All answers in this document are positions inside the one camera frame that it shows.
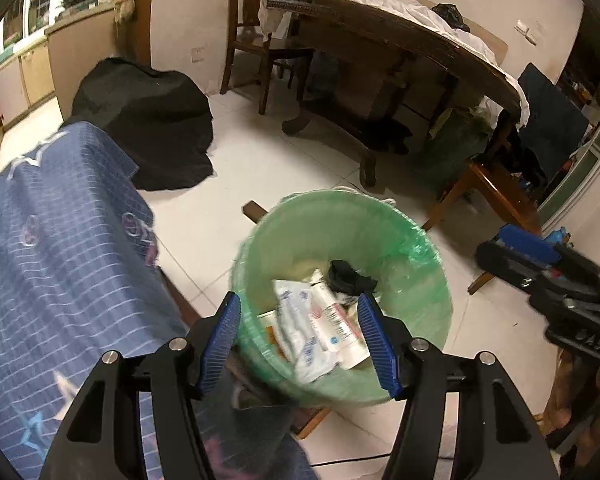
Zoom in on white cloth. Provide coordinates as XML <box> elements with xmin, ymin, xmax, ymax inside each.
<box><xmin>260</xmin><ymin>0</ymin><xmax>531</xmax><ymax>126</ymax></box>

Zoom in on black cloth cover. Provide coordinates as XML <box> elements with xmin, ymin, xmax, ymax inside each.
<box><xmin>71</xmin><ymin>57</ymin><xmax>216</xmax><ymax>192</ymax></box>

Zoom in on green-lined trash bin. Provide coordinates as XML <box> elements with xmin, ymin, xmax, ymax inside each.
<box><xmin>230</xmin><ymin>189</ymin><xmax>453</xmax><ymax>407</ymax></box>

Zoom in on white wall switch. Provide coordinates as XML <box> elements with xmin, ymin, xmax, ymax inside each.
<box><xmin>515</xmin><ymin>20</ymin><xmax>540</xmax><ymax>46</ymax></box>

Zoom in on white blue-print packet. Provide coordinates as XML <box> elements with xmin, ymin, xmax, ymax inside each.
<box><xmin>271</xmin><ymin>279</ymin><xmax>341</xmax><ymax>386</ymax></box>

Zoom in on black cloth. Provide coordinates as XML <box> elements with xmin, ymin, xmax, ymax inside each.
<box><xmin>328</xmin><ymin>260</ymin><xmax>381</xmax><ymax>306</ymax></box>

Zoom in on beige kitchen cabinets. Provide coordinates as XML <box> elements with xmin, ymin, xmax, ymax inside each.
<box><xmin>0</xmin><ymin>5</ymin><xmax>118</xmax><ymax>171</ymax></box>

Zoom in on dark jacket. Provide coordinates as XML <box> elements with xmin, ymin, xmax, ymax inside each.
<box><xmin>510</xmin><ymin>62</ymin><xmax>591</xmax><ymax>186</ymax></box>

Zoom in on person's right hand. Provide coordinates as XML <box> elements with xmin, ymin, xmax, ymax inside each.
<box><xmin>542</xmin><ymin>347</ymin><xmax>600</xmax><ymax>436</ymax></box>

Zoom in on dark wooden chair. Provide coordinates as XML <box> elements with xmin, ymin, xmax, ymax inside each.
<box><xmin>220</xmin><ymin>0</ymin><xmax>316</xmax><ymax>116</ymax></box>

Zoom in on white red-print tube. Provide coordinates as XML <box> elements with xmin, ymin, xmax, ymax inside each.
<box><xmin>307</xmin><ymin>269</ymin><xmax>371</xmax><ymax>368</ymax></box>

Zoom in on black plastic bag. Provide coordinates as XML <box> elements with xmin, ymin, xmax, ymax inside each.
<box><xmin>431</xmin><ymin>3</ymin><xmax>471</xmax><ymax>31</ymax></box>

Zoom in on dark wooden dining table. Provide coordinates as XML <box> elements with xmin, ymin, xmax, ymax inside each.
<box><xmin>262</xmin><ymin>0</ymin><xmax>526</xmax><ymax>188</ymax></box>

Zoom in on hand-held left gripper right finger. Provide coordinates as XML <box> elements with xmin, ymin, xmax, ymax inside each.
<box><xmin>356</xmin><ymin>292</ymin><xmax>563</xmax><ymax>480</ymax></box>

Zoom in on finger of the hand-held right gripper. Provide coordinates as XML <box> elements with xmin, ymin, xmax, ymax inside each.
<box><xmin>497</xmin><ymin>224</ymin><xmax>571</xmax><ymax>271</ymax></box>
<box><xmin>475</xmin><ymin>241</ymin><xmax>546</xmax><ymax>296</ymax></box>

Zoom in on person's leg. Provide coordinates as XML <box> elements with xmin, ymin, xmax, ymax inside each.
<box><xmin>200</xmin><ymin>390</ymin><xmax>326</xmax><ymax>480</ymax></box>

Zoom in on orange wooden chair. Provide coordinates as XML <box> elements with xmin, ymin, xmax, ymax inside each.
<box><xmin>422</xmin><ymin>150</ymin><xmax>543</xmax><ymax>296</ymax></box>

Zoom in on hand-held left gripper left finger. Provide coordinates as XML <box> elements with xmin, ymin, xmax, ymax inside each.
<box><xmin>40</xmin><ymin>291</ymin><xmax>242</xmax><ymax>480</ymax></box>

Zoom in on black floor cable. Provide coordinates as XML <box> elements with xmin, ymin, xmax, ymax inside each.
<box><xmin>307</xmin><ymin>452</ymin><xmax>453</xmax><ymax>467</ymax></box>

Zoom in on green bag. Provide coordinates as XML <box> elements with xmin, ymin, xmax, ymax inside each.
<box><xmin>420</xmin><ymin>105</ymin><xmax>496</xmax><ymax>196</ymax></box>

